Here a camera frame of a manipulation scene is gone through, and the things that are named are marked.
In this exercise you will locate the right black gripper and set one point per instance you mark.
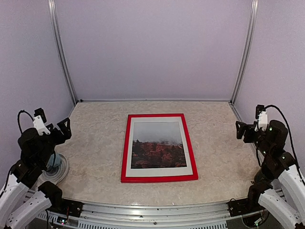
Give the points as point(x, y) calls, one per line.
point(240, 133)

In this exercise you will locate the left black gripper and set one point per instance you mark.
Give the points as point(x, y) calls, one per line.
point(66, 132)

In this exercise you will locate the white mat board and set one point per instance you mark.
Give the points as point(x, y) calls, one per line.
point(157, 173)

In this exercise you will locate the white photo paper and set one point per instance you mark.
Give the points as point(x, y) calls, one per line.
point(157, 145)

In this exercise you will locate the wooden red photo frame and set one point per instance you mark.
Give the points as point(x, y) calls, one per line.
point(124, 167)

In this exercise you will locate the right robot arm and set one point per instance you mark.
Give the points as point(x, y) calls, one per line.
point(277, 164)

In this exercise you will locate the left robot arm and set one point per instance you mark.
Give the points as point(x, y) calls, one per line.
point(37, 145)

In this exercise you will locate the light blue cup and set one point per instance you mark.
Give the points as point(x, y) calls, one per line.
point(54, 161)

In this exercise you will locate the white round plate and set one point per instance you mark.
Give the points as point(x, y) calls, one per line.
point(56, 175)

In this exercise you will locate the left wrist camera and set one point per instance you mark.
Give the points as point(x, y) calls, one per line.
point(39, 121)

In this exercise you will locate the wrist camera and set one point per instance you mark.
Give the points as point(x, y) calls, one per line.
point(261, 118)
point(39, 121)

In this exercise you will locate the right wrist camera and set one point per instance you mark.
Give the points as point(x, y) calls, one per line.
point(261, 118)

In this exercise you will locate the aluminium front rail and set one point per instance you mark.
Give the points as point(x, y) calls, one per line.
point(91, 215)

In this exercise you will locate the left aluminium post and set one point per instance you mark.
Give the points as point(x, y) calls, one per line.
point(60, 50)

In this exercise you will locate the aluminium post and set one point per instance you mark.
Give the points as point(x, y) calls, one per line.
point(246, 51)
point(60, 50)

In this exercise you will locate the right aluminium post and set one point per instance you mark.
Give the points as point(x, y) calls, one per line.
point(246, 51)

